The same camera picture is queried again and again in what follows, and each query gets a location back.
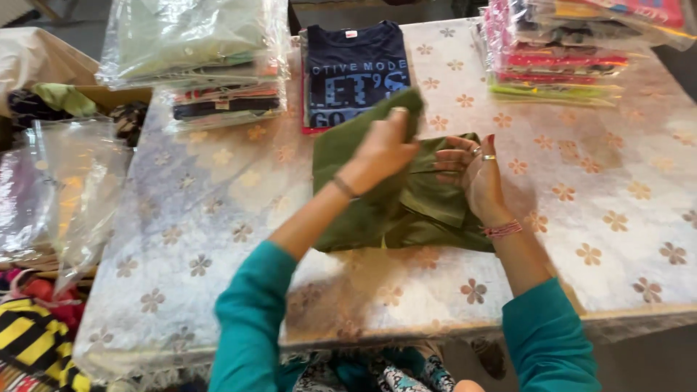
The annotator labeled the person's right hand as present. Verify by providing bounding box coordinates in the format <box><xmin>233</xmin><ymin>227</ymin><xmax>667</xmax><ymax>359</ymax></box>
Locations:
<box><xmin>434</xmin><ymin>134</ymin><xmax>516</xmax><ymax>227</ymax></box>

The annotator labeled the person's left hand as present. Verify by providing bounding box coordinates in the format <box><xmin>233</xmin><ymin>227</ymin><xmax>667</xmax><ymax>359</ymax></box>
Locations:
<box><xmin>335</xmin><ymin>107</ymin><xmax>421</xmax><ymax>197</ymax></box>

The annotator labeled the olive green t-shirt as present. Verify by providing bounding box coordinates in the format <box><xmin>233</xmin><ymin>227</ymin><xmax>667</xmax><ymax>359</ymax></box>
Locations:
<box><xmin>312</xmin><ymin>87</ymin><xmax>497</xmax><ymax>254</ymax></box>

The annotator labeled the white floral tablecloth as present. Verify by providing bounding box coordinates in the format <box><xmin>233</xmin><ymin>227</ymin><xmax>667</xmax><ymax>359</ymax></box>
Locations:
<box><xmin>73</xmin><ymin>16</ymin><xmax>697</xmax><ymax>383</ymax></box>

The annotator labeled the navy printed t-shirt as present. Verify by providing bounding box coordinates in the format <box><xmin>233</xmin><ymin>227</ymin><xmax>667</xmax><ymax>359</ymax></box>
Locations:
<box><xmin>303</xmin><ymin>21</ymin><xmax>412</xmax><ymax>129</ymax></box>

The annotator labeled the stack of colourful bagged clothes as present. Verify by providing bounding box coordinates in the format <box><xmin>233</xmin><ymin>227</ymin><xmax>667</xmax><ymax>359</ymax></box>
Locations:
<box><xmin>473</xmin><ymin>0</ymin><xmax>697</xmax><ymax>108</ymax></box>

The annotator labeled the person's patterned clothing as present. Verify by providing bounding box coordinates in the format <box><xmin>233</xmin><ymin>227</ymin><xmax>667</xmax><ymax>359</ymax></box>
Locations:
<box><xmin>280</xmin><ymin>342</ymin><xmax>485</xmax><ymax>392</ymax></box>

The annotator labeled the stack of pale bagged clothes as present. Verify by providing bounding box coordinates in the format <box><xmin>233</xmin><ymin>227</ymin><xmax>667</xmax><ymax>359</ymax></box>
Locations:
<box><xmin>96</xmin><ymin>0</ymin><xmax>293</xmax><ymax>135</ymax></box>

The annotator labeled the cardboard box with clothes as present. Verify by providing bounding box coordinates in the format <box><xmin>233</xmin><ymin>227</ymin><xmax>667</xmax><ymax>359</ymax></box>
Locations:
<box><xmin>0</xmin><ymin>27</ymin><xmax>154</xmax><ymax>149</ymax></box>

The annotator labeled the pile of clear plastic bags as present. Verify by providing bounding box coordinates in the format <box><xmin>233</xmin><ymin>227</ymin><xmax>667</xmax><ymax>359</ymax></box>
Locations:
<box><xmin>0</xmin><ymin>117</ymin><xmax>133</xmax><ymax>296</ymax></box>

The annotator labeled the red cloth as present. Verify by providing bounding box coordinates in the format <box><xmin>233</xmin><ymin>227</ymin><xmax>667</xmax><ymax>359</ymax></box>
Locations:
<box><xmin>0</xmin><ymin>268</ymin><xmax>87</xmax><ymax>334</ymax></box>

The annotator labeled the yellow black striped garment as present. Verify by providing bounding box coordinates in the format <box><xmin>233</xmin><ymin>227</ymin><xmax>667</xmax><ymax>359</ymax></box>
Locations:
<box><xmin>0</xmin><ymin>297</ymin><xmax>92</xmax><ymax>392</ymax></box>

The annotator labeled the dark wrist bracelet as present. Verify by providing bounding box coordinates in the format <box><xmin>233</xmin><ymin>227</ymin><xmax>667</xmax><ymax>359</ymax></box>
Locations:
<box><xmin>331</xmin><ymin>175</ymin><xmax>360</xmax><ymax>200</ymax></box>

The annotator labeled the pink thread bracelet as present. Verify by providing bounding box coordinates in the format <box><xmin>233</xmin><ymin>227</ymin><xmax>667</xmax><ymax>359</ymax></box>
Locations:
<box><xmin>481</xmin><ymin>219</ymin><xmax>523</xmax><ymax>240</ymax></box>

